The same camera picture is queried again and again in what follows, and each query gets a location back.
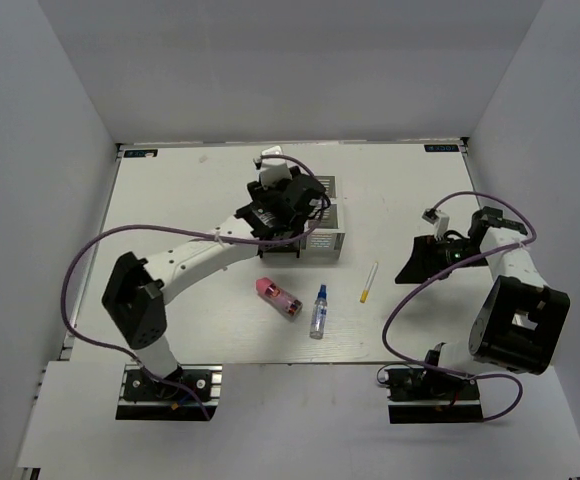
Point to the blue spray bottle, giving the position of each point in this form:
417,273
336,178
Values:
319,314

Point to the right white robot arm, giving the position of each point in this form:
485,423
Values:
519,324

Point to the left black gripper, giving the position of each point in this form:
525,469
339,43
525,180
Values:
259,194

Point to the yellow cap marker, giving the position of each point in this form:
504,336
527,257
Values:
369,282

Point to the pink cap candy tube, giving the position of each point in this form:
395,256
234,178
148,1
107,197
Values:
280,299

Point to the black slotted pen holder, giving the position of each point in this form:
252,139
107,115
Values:
274,248

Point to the white slotted pen holder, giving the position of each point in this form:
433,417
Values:
326,241

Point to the corner label sticker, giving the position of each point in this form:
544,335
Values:
439,148
140,153

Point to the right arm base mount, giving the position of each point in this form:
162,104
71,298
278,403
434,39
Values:
421,396

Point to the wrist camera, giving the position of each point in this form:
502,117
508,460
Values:
272,167
439,220

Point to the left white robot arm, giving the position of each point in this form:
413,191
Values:
139,289

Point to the left corner label sticker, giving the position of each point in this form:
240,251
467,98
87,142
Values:
140,153

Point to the right corner label sticker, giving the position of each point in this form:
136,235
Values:
439,148

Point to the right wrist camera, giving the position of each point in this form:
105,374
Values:
439,220

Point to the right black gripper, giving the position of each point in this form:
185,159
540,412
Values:
425,250

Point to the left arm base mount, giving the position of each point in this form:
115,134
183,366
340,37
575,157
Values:
143,399

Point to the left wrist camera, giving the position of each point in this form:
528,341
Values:
272,167

